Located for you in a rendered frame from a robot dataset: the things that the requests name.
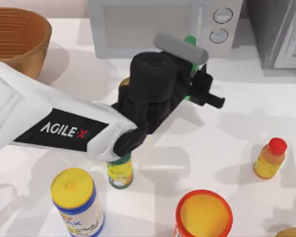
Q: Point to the yellow-lidded white blue canister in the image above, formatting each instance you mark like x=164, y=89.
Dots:
x=75, y=197

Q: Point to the microwave knob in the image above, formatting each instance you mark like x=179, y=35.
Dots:
x=218, y=35
x=222, y=15

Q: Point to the green bottle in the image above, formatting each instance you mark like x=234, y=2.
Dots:
x=190, y=40

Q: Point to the red can with yellow lid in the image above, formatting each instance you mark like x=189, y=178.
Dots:
x=203, y=214

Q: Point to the yellow-brown round object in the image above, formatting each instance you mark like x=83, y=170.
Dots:
x=292, y=233

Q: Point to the yellow and green can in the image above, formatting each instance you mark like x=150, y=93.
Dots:
x=121, y=172

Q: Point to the small brown object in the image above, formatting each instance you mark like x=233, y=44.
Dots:
x=124, y=82

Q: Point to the pale grey rounded box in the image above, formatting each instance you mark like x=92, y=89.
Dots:
x=180, y=48

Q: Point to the orange bottle with red cap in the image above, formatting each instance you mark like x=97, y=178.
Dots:
x=270, y=160

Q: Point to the pale microwave oven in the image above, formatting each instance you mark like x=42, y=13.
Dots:
x=143, y=27

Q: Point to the brown ribbed plant pot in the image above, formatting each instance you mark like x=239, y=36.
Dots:
x=17, y=44

